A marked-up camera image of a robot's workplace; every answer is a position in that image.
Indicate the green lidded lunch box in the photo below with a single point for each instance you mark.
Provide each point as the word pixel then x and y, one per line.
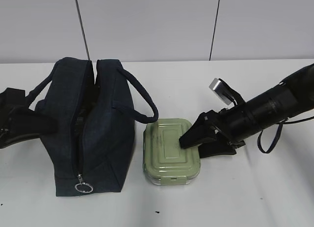
pixel 164 161

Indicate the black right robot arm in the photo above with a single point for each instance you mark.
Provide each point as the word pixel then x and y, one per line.
pixel 294 95

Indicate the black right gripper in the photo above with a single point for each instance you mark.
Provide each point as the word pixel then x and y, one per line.
pixel 207 128

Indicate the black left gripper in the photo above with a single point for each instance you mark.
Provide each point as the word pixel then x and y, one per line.
pixel 18 124

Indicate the dark blue lunch bag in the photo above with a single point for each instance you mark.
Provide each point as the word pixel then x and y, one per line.
pixel 96 107

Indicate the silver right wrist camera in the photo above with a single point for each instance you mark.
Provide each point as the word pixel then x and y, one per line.
pixel 225 92

